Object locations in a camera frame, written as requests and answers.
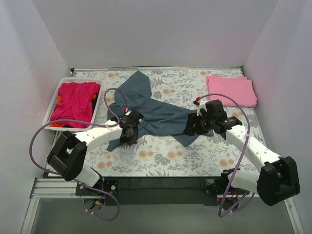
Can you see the orange garment in basket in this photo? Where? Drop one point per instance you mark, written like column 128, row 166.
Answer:
column 58, row 124

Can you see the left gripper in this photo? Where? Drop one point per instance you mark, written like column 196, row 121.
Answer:
column 133, row 137

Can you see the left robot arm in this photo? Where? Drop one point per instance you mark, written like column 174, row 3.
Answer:
column 68, row 154

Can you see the blue-grey t-shirt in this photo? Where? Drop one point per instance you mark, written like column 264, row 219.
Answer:
column 160, row 118

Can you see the magenta t-shirt in basket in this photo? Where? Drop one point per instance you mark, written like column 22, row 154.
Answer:
column 75, row 108

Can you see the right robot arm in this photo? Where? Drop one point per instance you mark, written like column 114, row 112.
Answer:
column 277, row 177

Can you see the folded pink t-shirt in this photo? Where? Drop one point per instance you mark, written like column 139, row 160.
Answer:
column 239, row 89

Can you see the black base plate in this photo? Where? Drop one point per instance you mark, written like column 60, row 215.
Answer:
column 164, row 190

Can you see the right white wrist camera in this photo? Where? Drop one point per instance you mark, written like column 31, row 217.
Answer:
column 201, row 105

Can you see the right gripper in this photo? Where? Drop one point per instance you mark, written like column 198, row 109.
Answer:
column 191, row 124

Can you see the white plastic basket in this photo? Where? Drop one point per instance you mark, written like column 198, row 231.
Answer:
column 53, row 103

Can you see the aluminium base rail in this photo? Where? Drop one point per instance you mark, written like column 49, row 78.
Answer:
column 58, row 207

